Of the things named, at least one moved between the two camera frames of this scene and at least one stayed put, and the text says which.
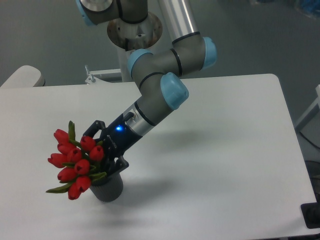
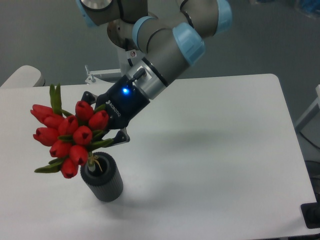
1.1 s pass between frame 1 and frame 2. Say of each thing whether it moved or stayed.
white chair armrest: stayed
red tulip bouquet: moved
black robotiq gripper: moved
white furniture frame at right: stayed
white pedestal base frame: stayed
